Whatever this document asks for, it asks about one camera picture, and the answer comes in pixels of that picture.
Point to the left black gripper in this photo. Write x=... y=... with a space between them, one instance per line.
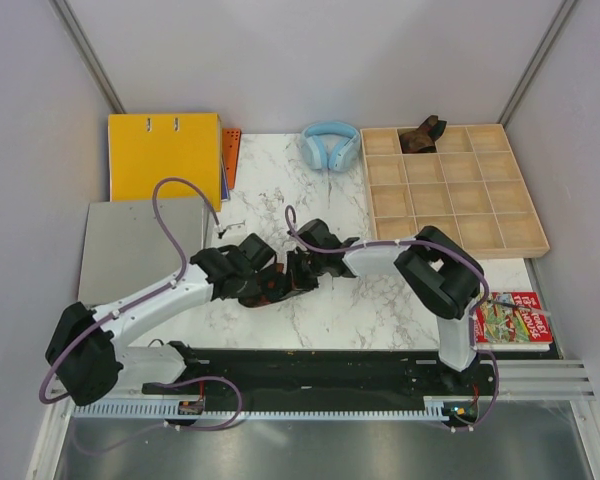
x=250 y=290

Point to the orange perforated board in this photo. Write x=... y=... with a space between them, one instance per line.
x=231 y=139

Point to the light blue headphones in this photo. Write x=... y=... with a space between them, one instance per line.
x=333 y=146

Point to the white cable duct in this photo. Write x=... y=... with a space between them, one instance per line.
x=174 y=409

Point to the black orange floral tie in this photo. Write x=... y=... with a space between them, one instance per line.
x=273 y=284

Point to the purple notebook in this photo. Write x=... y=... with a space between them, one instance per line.
x=225 y=191

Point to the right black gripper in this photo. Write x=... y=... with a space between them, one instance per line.
x=300 y=284

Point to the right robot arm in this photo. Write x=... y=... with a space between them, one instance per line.
x=446 y=279

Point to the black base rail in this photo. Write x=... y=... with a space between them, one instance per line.
x=323 y=380

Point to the red treehouse book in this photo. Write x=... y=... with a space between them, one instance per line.
x=512 y=322

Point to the brown rolled tie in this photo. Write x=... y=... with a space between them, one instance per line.
x=422 y=140

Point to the yellow ring binder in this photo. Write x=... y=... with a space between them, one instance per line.
x=147 y=148

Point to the wooden compartment tray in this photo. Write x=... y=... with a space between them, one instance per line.
x=470 y=187

